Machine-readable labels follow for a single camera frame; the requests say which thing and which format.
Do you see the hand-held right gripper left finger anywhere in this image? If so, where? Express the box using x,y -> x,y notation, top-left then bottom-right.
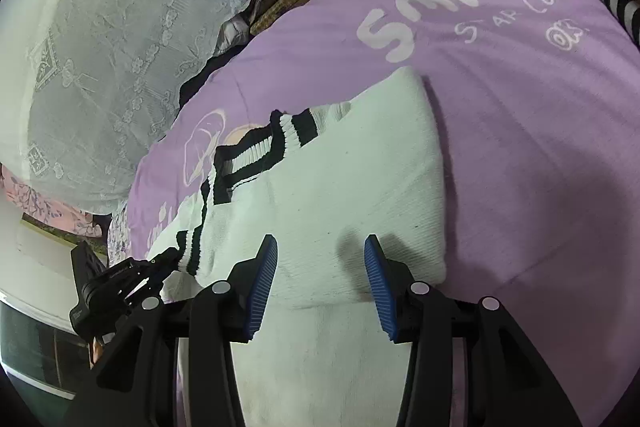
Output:
65,234 -> 278,427

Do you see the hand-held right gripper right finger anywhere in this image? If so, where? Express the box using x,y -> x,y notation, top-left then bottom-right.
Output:
364,234 -> 583,427

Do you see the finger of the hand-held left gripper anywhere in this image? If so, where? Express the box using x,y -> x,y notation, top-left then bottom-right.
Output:
127,274 -> 166,305
120,248 -> 181,280

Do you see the white black-striped knit sweater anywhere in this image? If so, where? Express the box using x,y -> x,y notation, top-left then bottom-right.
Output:
145,67 -> 448,427

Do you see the purple floral sheet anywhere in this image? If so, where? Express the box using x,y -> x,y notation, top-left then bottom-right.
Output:
107,207 -> 133,258

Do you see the dark glass panel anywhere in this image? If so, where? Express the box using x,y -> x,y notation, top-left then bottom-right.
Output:
0,304 -> 96,395

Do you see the pink floral cloth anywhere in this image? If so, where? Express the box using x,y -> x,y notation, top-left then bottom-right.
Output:
0,164 -> 103,238

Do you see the purple printed blanket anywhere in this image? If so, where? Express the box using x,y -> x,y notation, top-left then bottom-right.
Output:
127,0 -> 640,427

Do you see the white lace cover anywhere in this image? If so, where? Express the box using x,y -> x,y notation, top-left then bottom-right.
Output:
0,0 -> 323,215

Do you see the white crumpled cloth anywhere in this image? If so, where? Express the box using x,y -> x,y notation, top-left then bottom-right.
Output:
215,14 -> 251,58

